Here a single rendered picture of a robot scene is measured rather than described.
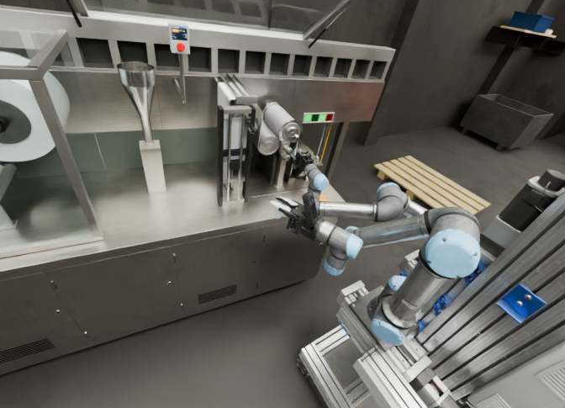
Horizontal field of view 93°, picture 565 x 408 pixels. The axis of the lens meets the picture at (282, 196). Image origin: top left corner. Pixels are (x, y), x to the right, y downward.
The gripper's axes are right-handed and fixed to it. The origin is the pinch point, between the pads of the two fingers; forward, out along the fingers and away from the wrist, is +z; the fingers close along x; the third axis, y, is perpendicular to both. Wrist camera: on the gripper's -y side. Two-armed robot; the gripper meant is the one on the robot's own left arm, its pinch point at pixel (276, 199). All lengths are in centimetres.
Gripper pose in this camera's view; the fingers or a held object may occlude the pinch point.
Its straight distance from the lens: 102.9
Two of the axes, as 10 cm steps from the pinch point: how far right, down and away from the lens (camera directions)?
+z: -8.3, -4.4, 3.5
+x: 5.2, -3.4, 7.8
